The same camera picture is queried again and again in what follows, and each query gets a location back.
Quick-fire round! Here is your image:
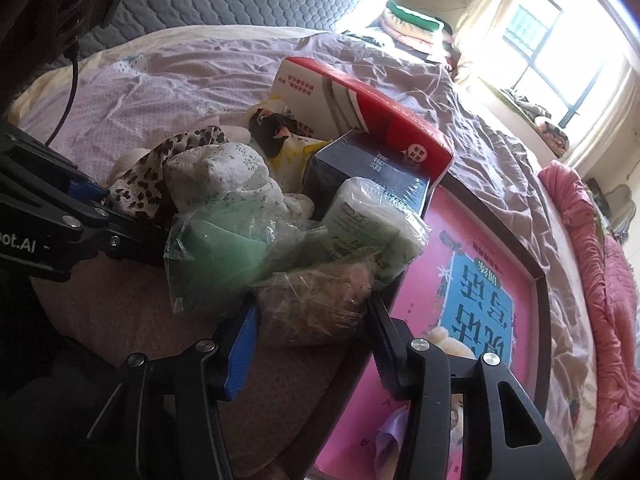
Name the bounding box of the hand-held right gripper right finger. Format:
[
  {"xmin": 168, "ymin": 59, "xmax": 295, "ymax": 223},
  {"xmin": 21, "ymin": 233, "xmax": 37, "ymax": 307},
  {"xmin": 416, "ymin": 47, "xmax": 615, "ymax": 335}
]
[{"xmin": 367, "ymin": 295, "xmax": 576, "ymax": 480}]

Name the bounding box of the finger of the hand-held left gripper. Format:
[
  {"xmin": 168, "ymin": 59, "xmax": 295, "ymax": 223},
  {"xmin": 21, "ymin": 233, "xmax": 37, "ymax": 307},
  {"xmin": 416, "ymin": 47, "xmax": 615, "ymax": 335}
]
[
  {"xmin": 0, "ymin": 124, "xmax": 111, "ymax": 206},
  {"xmin": 0, "ymin": 175, "xmax": 168, "ymax": 267}
]

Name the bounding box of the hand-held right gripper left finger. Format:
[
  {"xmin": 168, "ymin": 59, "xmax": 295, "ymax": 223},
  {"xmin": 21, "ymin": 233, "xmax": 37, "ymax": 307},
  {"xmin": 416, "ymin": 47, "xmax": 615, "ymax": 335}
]
[{"xmin": 65, "ymin": 302, "xmax": 262, "ymax": 480}]

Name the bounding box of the leopard print cloth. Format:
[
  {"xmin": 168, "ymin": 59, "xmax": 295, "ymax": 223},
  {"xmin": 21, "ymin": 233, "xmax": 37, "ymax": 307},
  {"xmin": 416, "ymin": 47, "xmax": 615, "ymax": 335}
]
[{"xmin": 102, "ymin": 126, "xmax": 231, "ymax": 226}]

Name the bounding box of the brown item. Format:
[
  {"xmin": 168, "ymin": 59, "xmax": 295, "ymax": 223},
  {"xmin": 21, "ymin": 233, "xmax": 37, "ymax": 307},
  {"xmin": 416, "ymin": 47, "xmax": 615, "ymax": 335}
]
[{"xmin": 250, "ymin": 252, "xmax": 381, "ymax": 348}]

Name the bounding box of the cream floral cloth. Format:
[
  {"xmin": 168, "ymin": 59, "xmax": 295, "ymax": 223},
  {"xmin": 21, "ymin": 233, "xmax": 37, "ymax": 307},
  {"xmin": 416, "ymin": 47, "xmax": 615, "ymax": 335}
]
[{"xmin": 162, "ymin": 142, "xmax": 316, "ymax": 221}]

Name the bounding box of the green printed tissue packet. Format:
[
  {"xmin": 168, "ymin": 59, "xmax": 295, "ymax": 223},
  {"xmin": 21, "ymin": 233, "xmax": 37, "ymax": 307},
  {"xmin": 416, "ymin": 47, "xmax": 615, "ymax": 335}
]
[{"xmin": 320, "ymin": 176, "xmax": 432, "ymax": 286}]

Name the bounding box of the dark framed pink tray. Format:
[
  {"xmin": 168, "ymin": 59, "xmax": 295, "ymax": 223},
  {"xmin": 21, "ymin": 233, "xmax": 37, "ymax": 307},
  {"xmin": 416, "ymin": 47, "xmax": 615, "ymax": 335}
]
[{"xmin": 307, "ymin": 180, "xmax": 551, "ymax": 480}]

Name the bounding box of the green cloth in plastic bag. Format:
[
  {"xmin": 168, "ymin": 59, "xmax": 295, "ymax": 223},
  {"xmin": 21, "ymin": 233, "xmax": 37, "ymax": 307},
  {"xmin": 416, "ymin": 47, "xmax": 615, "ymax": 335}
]
[{"xmin": 164, "ymin": 207, "xmax": 331, "ymax": 316}]

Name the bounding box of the purple printed quilt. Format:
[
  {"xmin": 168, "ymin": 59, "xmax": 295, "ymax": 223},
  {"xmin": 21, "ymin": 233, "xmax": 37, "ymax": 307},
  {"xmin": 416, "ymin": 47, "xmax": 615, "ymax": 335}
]
[{"xmin": 10, "ymin": 27, "xmax": 598, "ymax": 461}]

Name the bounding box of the yellow cartoon packet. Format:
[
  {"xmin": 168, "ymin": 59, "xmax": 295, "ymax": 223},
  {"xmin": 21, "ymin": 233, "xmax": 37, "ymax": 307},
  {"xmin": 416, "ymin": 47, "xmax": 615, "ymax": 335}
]
[{"xmin": 247, "ymin": 100, "xmax": 341, "ymax": 196}]

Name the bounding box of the dark blue box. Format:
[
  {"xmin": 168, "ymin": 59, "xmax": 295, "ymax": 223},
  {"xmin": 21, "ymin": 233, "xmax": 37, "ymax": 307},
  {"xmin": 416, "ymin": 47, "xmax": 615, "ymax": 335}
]
[{"xmin": 302, "ymin": 130, "xmax": 433, "ymax": 221}]

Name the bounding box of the pink quilt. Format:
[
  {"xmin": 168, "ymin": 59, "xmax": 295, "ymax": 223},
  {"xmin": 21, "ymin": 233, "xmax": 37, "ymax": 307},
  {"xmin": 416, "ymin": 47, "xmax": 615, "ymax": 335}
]
[{"xmin": 537, "ymin": 160, "xmax": 640, "ymax": 436}]

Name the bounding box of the red tissue box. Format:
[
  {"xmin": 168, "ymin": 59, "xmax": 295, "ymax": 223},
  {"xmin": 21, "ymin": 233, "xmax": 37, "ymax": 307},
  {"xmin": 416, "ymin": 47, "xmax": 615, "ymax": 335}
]
[{"xmin": 270, "ymin": 56, "xmax": 456, "ymax": 186}]

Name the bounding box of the vanity mirror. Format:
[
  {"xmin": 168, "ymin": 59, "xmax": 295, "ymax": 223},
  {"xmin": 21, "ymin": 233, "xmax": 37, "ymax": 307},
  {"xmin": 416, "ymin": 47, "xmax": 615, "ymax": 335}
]
[{"xmin": 606, "ymin": 184, "xmax": 635, "ymax": 242}]

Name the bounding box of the floral patterned pillow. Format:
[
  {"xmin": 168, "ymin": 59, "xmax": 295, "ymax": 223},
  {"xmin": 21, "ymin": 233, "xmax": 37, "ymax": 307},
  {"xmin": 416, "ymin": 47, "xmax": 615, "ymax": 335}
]
[{"xmin": 532, "ymin": 115, "xmax": 572, "ymax": 157}]

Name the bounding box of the green window sill mat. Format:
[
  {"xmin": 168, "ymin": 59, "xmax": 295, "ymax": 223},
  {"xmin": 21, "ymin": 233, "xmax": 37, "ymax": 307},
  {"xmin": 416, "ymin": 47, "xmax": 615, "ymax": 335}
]
[{"xmin": 477, "ymin": 76, "xmax": 543, "ymax": 128}]

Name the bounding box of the dark patterned blanket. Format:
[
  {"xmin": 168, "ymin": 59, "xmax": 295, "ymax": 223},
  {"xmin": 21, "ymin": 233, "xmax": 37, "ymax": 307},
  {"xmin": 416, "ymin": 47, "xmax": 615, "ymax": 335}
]
[{"xmin": 495, "ymin": 87, "xmax": 551, "ymax": 117}]

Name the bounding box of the cream curtain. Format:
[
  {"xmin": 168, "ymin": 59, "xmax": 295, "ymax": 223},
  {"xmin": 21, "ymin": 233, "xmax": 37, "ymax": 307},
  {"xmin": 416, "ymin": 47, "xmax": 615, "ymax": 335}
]
[
  {"xmin": 452, "ymin": 0, "xmax": 533, "ymax": 88},
  {"xmin": 565, "ymin": 55, "xmax": 640, "ymax": 173}
]

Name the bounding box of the pile of folded pastel blankets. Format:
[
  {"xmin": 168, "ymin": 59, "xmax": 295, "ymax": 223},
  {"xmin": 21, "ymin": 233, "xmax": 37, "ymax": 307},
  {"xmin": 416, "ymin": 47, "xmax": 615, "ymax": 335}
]
[{"xmin": 377, "ymin": 10, "xmax": 461, "ymax": 63}]

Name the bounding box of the window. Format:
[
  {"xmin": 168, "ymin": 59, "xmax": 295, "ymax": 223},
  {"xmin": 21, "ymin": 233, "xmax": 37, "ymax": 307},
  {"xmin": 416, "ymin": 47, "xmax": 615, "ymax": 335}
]
[{"xmin": 492, "ymin": 0, "xmax": 626, "ymax": 131}]

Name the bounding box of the green folded blanket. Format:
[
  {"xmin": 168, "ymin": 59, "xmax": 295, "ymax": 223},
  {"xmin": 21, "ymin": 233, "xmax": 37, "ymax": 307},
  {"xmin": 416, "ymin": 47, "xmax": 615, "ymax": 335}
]
[{"xmin": 385, "ymin": 0, "xmax": 453, "ymax": 33}]

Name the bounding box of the black cable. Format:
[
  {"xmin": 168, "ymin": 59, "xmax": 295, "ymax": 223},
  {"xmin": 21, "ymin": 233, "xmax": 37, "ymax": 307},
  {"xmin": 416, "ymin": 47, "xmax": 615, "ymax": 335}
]
[{"xmin": 46, "ymin": 47, "xmax": 81, "ymax": 146}]

